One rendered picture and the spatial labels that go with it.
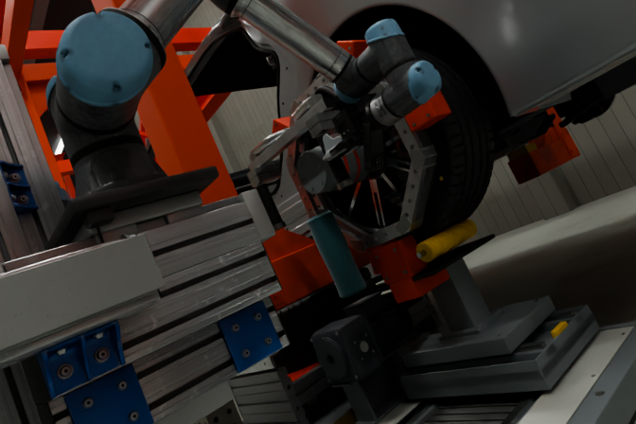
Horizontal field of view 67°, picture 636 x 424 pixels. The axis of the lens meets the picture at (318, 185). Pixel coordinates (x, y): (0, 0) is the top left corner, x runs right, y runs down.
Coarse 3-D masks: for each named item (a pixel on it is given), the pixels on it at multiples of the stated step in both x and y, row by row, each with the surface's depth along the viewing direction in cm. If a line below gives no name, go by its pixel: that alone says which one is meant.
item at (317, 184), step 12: (300, 156) 141; (312, 156) 137; (348, 156) 140; (360, 156) 143; (300, 168) 142; (312, 168) 138; (324, 168) 135; (348, 168) 140; (360, 168) 143; (300, 180) 144; (312, 180) 140; (324, 180) 136; (360, 180) 148; (312, 192) 141
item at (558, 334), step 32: (544, 320) 144; (576, 320) 137; (512, 352) 132; (544, 352) 123; (576, 352) 131; (416, 384) 151; (448, 384) 142; (480, 384) 134; (512, 384) 126; (544, 384) 119
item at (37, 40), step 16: (0, 0) 311; (0, 16) 324; (0, 32) 338; (32, 32) 412; (48, 32) 421; (192, 32) 511; (32, 48) 407; (48, 48) 416; (176, 48) 504; (192, 48) 518; (208, 96) 622; (224, 96) 607; (208, 112) 633; (144, 144) 870; (64, 160) 683; (64, 176) 1261
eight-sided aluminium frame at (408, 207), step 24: (408, 144) 130; (432, 144) 131; (288, 168) 170; (432, 168) 132; (408, 192) 134; (312, 216) 166; (336, 216) 165; (408, 216) 137; (360, 240) 152; (384, 240) 144
